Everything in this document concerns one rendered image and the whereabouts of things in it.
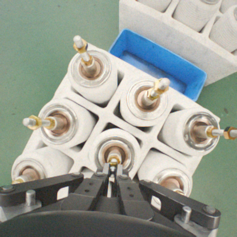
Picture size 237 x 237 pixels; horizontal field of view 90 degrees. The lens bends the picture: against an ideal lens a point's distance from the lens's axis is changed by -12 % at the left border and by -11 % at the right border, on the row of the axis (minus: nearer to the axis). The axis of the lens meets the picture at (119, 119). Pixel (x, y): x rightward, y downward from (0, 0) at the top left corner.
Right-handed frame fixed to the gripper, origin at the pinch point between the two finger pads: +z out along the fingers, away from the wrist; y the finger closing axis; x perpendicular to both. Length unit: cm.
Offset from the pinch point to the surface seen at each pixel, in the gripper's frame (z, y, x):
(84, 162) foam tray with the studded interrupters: 17.2, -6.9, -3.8
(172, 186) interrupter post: 8.4, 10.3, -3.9
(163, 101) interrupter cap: 9.9, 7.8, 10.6
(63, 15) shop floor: 35, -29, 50
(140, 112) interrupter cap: 9.8, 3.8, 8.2
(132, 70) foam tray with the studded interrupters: 17.2, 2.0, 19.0
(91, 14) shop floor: 35, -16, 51
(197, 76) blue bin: 26.7, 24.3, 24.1
